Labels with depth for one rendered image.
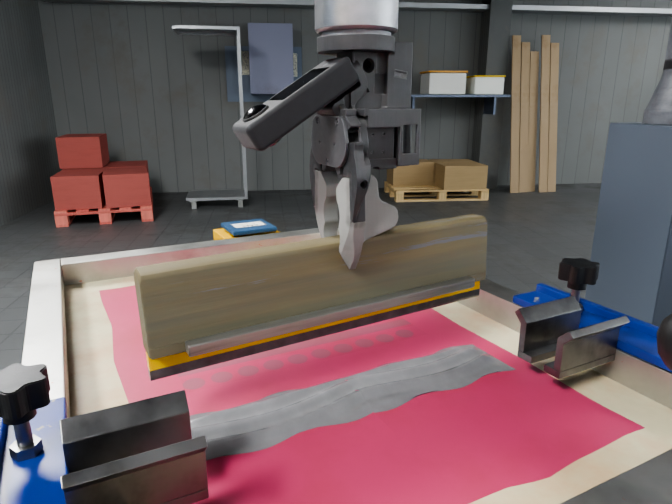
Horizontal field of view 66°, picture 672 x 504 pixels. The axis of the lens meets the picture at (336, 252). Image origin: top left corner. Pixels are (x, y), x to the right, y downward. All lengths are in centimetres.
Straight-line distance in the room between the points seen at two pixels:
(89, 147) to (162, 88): 156
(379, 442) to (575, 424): 18
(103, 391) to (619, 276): 83
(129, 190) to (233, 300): 541
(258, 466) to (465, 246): 32
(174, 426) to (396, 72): 36
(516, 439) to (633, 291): 55
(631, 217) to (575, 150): 784
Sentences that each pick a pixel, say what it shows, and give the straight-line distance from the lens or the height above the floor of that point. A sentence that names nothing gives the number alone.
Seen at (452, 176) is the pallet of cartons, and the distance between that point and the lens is 679.
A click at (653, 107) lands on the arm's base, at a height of 123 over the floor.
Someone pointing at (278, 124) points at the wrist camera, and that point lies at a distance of 45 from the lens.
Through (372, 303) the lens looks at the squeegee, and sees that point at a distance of 52.
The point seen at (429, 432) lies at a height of 95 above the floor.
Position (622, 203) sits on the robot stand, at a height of 107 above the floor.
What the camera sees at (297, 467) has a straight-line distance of 45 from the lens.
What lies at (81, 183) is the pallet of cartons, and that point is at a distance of 590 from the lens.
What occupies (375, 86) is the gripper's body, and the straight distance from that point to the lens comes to 51.
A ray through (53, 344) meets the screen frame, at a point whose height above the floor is 99.
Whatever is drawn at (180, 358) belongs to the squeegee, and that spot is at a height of 102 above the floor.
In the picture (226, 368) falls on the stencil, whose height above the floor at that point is 96.
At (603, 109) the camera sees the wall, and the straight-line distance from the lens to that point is 900.
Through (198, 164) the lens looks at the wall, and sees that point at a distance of 757.
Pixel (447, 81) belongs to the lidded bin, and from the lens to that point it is 716.
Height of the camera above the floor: 124
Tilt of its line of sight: 16 degrees down
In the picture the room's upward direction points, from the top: straight up
